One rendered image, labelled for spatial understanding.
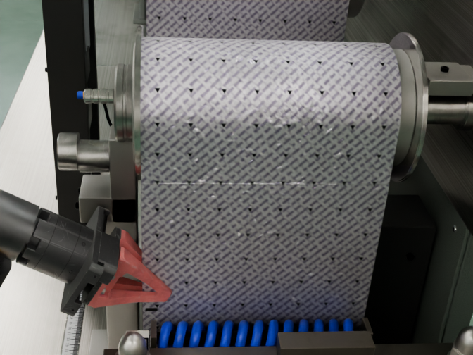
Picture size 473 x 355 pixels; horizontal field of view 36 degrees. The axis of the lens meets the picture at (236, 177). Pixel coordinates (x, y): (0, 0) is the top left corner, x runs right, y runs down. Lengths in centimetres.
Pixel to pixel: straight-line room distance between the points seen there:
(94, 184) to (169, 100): 19
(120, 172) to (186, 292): 14
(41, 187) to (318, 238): 65
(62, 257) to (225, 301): 18
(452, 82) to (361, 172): 12
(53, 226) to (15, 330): 31
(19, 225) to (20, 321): 32
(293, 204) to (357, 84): 13
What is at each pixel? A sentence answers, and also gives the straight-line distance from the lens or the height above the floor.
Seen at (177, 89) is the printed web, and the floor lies 129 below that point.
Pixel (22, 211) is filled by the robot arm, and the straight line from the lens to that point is 69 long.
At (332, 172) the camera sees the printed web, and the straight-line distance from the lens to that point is 69.
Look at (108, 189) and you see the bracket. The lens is 79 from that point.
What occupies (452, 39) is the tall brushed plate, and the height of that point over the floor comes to 129.
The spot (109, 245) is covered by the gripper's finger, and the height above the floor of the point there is 114.
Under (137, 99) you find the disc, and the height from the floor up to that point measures 128.
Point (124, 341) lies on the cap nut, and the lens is 69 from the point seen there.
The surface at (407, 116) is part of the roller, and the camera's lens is 69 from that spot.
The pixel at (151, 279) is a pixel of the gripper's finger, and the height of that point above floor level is 109.
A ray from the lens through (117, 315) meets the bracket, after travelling 88.
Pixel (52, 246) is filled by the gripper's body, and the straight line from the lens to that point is 69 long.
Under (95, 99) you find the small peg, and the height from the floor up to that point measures 126.
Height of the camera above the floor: 154
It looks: 30 degrees down
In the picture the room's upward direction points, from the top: 4 degrees clockwise
